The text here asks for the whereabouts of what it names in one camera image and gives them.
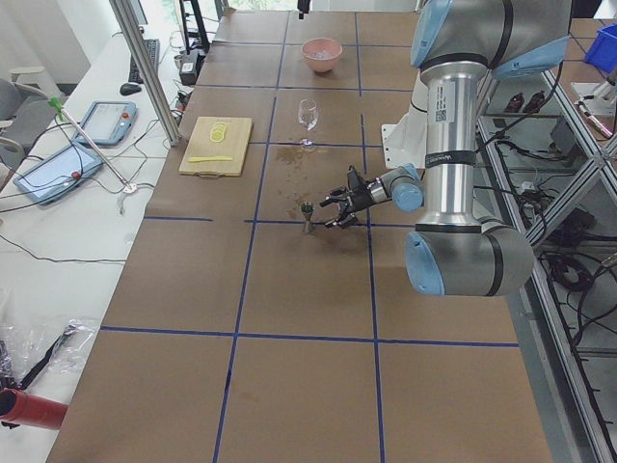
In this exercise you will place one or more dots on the blue storage bin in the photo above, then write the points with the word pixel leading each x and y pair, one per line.
pixel 603 51

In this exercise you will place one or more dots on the red cylinder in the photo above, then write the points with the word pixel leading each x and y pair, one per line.
pixel 20 408

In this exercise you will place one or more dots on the black power supply box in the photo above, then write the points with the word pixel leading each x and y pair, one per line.
pixel 190 67

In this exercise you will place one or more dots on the blue teach pendant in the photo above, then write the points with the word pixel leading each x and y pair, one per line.
pixel 108 122
pixel 58 174

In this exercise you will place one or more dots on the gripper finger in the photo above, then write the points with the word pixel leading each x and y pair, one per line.
pixel 335 196
pixel 345 219

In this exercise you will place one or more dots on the silver rod green tip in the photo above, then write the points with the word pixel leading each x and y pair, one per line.
pixel 128 187

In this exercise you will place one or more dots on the aluminium frame post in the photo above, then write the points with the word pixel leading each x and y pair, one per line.
pixel 130 29

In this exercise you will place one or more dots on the clear plastic bag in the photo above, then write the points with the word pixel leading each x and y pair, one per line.
pixel 29 350

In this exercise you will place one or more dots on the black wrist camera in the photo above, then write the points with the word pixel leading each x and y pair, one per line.
pixel 355 181

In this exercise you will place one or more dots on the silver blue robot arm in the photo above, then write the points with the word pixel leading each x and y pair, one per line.
pixel 451 251

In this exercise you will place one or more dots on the black computer mouse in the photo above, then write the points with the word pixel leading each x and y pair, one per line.
pixel 129 88

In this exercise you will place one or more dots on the pink ribbed bowl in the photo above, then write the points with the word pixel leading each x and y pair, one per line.
pixel 319 44

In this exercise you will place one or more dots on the yellow plastic knife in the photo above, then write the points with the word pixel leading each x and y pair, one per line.
pixel 215 158

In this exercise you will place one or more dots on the far blue teach pendant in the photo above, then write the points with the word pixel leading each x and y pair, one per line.
pixel 108 122

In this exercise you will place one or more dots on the clear wine glass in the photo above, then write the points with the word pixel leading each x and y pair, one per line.
pixel 308 118

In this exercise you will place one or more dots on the bamboo cutting board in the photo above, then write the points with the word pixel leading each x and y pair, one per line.
pixel 236 142

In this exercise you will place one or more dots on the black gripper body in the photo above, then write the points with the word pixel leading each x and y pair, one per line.
pixel 362 199

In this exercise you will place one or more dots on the steel cocktail jigger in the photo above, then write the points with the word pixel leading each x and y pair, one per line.
pixel 307 209

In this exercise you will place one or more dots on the pile of clear ice cubes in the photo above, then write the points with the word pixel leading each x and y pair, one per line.
pixel 321 55

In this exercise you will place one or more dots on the near blue teach pendant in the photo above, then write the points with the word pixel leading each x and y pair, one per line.
pixel 58 174

